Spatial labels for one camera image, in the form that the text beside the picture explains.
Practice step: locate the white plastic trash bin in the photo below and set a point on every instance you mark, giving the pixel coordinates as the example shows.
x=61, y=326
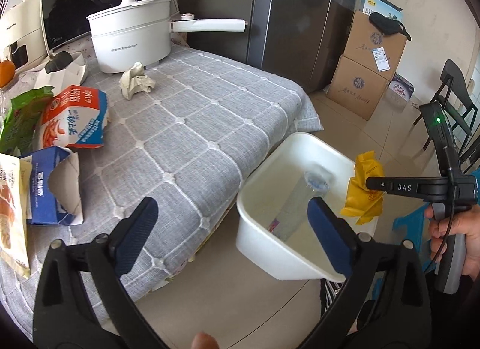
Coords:
x=301, y=257

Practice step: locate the dark grey refrigerator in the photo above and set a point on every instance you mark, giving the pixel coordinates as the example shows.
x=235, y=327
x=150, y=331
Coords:
x=298, y=39

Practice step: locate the crumpled white paper tissue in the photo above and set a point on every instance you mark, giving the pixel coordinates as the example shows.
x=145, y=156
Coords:
x=134, y=80

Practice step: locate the cream air fryer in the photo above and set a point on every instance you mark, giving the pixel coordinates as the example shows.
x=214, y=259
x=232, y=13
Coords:
x=22, y=40

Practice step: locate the bread snack packet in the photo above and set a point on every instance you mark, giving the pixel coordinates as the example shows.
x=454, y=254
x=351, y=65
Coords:
x=15, y=176

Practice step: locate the person's right hand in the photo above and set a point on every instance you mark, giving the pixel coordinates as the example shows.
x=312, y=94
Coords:
x=466, y=223

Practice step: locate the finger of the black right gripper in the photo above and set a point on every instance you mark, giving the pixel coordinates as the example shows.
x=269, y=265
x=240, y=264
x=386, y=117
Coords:
x=409, y=186

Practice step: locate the yellow snack wrapper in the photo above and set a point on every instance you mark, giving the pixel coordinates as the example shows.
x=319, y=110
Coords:
x=362, y=203

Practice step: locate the orange fruit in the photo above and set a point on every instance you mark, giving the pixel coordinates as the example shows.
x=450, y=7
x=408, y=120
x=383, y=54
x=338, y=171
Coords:
x=7, y=72

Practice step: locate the blue white product box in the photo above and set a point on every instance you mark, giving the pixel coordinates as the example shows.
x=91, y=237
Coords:
x=384, y=7

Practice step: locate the lower cardboard box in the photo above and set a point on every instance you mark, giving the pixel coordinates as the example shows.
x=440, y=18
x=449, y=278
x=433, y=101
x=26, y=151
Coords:
x=356, y=88

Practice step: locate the black chair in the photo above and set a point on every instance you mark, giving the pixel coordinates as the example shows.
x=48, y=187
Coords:
x=455, y=100

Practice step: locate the black pouch on box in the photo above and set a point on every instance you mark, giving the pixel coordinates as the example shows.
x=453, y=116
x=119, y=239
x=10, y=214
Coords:
x=388, y=26

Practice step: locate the blue white torn box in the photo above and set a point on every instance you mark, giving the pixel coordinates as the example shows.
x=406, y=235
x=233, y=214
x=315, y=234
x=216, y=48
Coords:
x=54, y=188

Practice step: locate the red white blue carton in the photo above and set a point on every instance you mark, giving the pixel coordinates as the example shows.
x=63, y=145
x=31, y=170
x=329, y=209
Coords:
x=75, y=118

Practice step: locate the clear plastic water bottle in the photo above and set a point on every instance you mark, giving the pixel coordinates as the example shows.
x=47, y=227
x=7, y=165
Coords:
x=293, y=212

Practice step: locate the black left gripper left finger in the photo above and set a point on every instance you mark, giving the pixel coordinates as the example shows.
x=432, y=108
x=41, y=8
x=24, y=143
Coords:
x=63, y=314

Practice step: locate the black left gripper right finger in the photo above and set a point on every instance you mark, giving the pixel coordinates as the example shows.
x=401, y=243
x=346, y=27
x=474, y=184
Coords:
x=384, y=301

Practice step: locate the dark green squash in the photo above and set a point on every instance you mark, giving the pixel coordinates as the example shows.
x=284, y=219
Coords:
x=58, y=62

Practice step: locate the green snack wrapper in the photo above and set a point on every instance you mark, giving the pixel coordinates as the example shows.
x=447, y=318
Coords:
x=22, y=119

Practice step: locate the upper cardboard box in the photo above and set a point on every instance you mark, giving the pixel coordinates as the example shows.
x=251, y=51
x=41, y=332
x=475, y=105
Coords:
x=369, y=47

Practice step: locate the grey checked tablecloth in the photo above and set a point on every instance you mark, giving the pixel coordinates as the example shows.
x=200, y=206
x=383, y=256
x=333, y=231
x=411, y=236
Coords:
x=190, y=143

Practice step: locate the white electric cooking pot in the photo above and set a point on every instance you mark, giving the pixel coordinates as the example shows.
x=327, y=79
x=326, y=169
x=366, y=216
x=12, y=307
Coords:
x=140, y=31

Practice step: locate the cardboard box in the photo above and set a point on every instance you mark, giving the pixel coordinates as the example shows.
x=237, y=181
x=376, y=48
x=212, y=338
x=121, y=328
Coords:
x=369, y=47
x=356, y=88

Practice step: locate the small white blue box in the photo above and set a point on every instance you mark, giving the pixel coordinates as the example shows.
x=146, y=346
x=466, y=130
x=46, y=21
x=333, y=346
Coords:
x=402, y=87

